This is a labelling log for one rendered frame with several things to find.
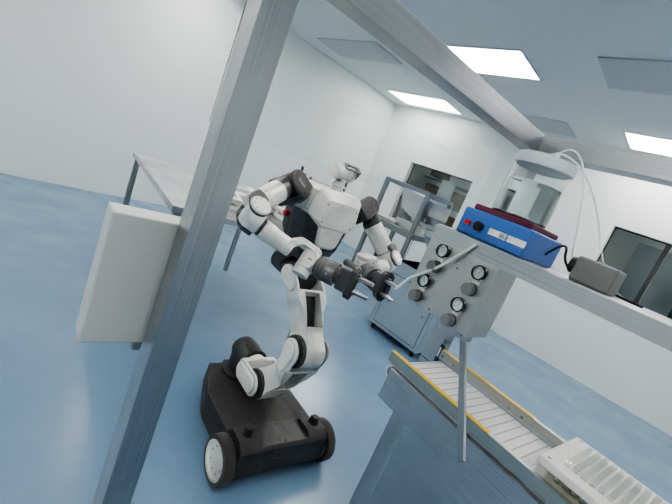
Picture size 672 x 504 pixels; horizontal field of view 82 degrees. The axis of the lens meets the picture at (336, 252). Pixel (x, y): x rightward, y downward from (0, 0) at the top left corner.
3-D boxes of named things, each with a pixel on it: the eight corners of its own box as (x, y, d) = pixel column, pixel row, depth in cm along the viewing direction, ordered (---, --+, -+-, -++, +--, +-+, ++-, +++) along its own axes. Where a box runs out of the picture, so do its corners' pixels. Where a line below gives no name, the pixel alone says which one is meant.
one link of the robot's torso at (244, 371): (232, 376, 194) (240, 353, 191) (266, 374, 207) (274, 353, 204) (248, 403, 179) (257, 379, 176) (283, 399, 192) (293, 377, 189)
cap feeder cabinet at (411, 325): (364, 324, 397) (394, 257, 382) (395, 322, 439) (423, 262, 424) (411, 359, 356) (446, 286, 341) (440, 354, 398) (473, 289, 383)
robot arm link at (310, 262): (331, 255, 138) (304, 242, 141) (316, 280, 134) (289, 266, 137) (334, 267, 148) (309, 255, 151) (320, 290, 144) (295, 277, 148)
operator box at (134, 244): (74, 325, 75) (108, 200, 70) (165, 327, 86) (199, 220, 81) (77, 342, 70) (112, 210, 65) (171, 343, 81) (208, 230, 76)
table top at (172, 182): (132, 155, 311) (133, 151, 310) (253, 191, 380) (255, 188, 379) (170, 211, 198) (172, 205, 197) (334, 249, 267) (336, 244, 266)
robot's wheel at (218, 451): (199, 456, 166) (214, 422, 160) (210, 454, 169) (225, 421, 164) (212, 500, 152) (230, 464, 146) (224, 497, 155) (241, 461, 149)
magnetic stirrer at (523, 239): (452, 228, 107) (466, 198, 105) (489, 242, 121) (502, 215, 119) (517, 257, 92) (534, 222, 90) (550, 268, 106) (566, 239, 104)
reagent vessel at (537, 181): (480, 204, 106) (511, 138, 102) (505, 216, 116) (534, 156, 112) (532, 222, 95) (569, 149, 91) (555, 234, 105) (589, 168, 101)
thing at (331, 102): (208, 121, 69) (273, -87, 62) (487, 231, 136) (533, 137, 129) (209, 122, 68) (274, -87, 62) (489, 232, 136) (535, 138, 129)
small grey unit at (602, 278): (559, 274, 90) (571, 251, 89) (569, 278, 95) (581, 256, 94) (605, 295, 83) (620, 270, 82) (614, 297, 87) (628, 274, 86)
